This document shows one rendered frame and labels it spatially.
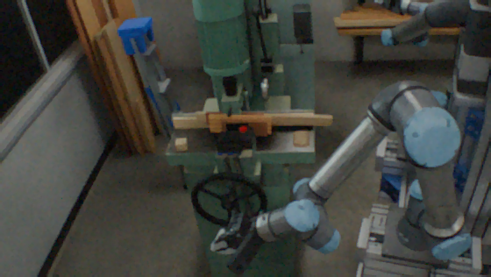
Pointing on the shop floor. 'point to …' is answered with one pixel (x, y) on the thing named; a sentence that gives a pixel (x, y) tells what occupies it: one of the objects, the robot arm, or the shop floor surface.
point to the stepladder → (152, 74)
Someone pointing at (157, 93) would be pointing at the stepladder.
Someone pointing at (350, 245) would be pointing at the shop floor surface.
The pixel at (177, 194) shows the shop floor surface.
